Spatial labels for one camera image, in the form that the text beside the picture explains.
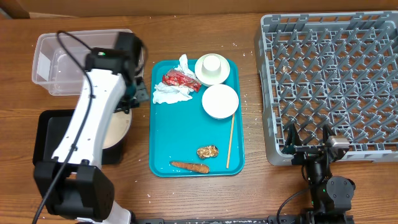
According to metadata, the white upturned cup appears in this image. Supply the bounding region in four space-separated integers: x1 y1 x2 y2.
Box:
202 55 221 78

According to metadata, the wooden chopstick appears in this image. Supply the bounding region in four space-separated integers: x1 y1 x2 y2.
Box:
226 113 235 169

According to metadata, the black tray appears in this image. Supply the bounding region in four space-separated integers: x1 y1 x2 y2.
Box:
32 109 125 165

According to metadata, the cream bowl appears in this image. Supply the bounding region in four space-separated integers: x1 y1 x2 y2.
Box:
195 54 230 86

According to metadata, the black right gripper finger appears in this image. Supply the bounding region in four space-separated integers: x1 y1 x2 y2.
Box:
322 124 335 146
285 123 301 146

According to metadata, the brown crumbly food scrap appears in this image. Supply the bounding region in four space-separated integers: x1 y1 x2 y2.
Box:
197 145 219 159

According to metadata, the large white plate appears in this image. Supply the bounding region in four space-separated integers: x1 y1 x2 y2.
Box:
103 111 132 149

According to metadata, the orange carrot piece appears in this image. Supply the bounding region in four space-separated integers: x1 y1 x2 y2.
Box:
170 161 210 174

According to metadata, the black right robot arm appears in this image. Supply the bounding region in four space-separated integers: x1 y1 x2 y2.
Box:
275 124 356 224

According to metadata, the teal serving tray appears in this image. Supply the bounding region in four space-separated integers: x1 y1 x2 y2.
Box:
149 58 246 178

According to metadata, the clear plastic bin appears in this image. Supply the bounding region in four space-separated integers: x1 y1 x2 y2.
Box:
31 29 132 96

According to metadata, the red snack wrapper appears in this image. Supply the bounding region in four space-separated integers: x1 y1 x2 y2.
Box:
162 69 201 92

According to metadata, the white napkin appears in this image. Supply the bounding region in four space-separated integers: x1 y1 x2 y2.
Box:
152 54 198 104

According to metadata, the grey dish rack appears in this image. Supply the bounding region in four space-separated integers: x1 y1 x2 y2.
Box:
254 11 397 166

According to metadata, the pink bowl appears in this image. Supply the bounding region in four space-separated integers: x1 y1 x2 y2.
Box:
201 84 239 119

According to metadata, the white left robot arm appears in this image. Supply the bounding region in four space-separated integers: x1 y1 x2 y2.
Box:
32 32 150 223

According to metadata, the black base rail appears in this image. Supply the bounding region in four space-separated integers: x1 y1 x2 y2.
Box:
135 215 355 224

